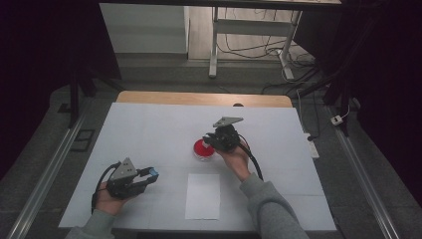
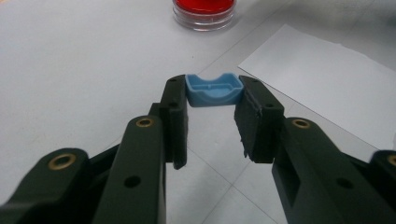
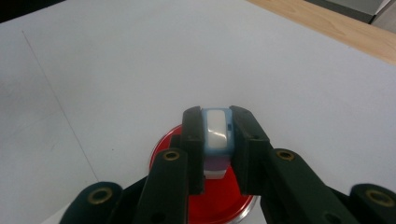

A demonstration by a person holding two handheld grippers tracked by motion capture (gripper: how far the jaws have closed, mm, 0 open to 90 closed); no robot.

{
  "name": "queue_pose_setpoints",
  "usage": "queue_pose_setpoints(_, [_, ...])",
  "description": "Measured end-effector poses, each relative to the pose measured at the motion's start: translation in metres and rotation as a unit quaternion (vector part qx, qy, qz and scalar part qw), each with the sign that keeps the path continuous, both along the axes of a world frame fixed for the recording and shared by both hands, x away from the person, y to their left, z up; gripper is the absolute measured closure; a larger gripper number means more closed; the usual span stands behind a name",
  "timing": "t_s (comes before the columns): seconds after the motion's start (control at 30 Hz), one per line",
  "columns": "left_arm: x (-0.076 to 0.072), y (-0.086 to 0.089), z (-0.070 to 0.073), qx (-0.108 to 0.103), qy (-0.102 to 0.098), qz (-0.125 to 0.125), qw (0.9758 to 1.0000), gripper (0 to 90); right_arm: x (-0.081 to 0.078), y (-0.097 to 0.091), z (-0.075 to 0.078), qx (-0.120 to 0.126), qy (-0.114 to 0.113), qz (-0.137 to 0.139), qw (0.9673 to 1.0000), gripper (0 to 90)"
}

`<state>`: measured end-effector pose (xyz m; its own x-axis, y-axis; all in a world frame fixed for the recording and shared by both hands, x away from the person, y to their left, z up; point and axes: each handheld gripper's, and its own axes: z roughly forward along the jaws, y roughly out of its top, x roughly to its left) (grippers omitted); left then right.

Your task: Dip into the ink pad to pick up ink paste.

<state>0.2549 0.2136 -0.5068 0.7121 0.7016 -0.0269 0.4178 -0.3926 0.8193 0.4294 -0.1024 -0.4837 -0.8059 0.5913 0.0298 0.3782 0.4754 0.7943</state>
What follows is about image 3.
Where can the round red ink pad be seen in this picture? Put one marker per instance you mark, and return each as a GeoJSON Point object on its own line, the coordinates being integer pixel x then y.
{"type": "Point", "coordinates": [221, 202]}

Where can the small blue white stamp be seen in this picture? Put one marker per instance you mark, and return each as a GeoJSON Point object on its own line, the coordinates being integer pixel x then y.
{"type": "Point", "coordinates": [217, 133]}

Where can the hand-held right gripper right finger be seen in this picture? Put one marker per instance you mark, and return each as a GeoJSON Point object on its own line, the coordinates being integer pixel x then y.
{"type": "Point", "coordinates": [250, 155]}

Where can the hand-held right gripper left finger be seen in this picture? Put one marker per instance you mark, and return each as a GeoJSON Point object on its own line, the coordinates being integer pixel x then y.
{"type": "Point", "coordinates": [194, 149]}

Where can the wooden table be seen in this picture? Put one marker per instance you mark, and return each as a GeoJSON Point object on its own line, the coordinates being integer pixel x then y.
{"type": "Point", "coordinates": [342, 28]}

